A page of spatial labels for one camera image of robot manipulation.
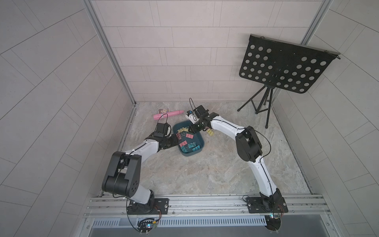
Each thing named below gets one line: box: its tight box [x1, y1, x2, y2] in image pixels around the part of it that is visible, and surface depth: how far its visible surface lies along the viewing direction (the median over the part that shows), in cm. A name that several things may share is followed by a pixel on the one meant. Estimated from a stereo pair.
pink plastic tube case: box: [152, 110, 185, 120], surface depth 111 cm
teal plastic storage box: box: [172, 119, 205, 157], surface depth 95 cm
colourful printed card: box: [157, 107, 171, 115], surface depth 111 cm
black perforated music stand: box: [237, 34, 342, 129], surface depth 78 cm
